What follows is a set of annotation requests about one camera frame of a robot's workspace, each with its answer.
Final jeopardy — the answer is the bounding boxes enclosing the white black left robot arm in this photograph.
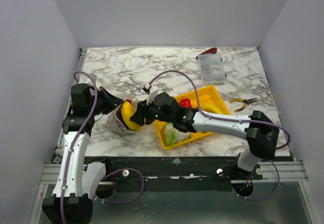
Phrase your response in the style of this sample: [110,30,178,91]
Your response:
[42,83,124,223]

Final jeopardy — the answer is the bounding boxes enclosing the red toy bell pepper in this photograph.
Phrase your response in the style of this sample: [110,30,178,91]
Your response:
[179,98,192,108]

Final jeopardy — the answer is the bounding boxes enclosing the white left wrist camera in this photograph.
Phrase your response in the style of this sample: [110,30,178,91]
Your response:
[89,74,97,82]

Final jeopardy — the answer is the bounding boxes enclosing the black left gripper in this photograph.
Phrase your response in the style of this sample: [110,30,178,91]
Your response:
[89,86,125,115]

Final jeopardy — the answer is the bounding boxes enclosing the yellow plastic tray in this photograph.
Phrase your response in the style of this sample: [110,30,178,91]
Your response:
[154,85,230,150]

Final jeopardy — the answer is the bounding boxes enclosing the aluminium rail front right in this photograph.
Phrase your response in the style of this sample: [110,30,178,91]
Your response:
[260,161,309,183]

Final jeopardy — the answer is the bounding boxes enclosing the yellow toy mango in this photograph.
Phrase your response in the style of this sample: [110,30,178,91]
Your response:
[120,101,142,132]

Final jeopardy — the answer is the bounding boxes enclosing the clear dotted zip top bag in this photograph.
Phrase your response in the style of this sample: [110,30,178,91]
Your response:
[106,98,138,135]

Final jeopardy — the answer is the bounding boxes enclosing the yellow toy banana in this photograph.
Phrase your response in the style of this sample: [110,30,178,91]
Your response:
[199,95,225,114]

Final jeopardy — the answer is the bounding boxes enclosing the yellow handled pliers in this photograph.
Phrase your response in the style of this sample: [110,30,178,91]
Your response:
[229,98,259,112]

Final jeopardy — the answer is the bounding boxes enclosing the black front mounting bar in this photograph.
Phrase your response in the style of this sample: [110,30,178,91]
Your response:
[83,152,264,193]

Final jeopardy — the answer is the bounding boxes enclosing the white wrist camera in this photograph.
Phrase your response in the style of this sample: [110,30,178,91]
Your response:
[89,74,97,82]
[143,83,158,105]

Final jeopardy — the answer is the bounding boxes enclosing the red black utility knife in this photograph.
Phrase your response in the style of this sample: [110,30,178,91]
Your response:
[196,48,218,59]

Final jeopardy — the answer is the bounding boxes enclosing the white toy cauliflower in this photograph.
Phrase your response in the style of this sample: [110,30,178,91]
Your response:
[165,123,190,147]

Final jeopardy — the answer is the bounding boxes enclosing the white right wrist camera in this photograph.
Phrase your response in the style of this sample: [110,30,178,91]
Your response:
[143,83,158,105]

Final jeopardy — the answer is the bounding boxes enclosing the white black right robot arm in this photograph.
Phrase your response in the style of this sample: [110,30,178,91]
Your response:
[130,93,279,180]

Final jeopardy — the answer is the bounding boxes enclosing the clear plastic screw box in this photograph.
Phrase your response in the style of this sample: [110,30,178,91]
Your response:
[197,54,227,84]

